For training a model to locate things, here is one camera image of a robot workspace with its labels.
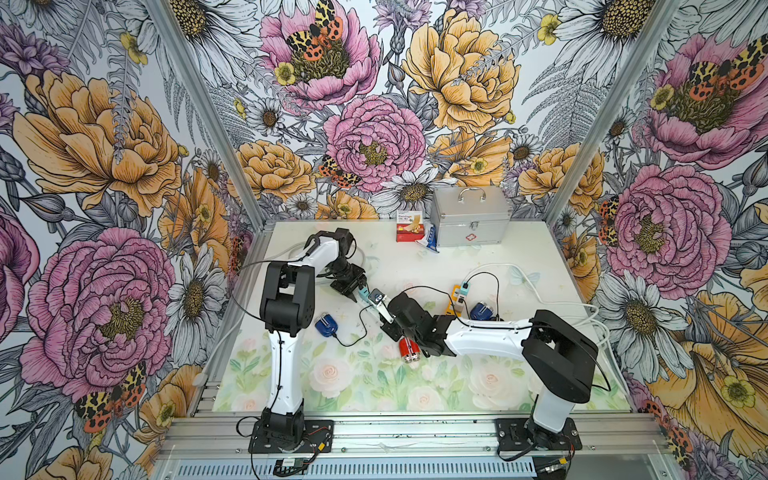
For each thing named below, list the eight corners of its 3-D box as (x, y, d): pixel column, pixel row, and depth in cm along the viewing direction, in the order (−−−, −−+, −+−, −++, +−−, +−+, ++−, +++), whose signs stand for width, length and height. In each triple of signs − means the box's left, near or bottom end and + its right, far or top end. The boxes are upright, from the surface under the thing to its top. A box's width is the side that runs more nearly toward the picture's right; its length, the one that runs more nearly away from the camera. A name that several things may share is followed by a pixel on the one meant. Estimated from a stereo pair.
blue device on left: (315, 328, 94) (313, 324, 92) (328, 316, 97) (327, 312, 95) (326, 340, 92) (325, 336, 90) (340, 328, 94) (339, 324, 92)
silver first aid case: (435, 247, 116) (441, 215, 104) (431, 214, 128) (436, 182, 115) (507, 247, 116) (522, 215, 104) (497, 215, 128) (509, 183, 115)
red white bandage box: (396, 241, 116) (396, 236, 114) (396, 215, 125) (396, 210, 123) (424, 241, 116) (424, 237, 114) (422, 215, 125) (422, 210, 123)
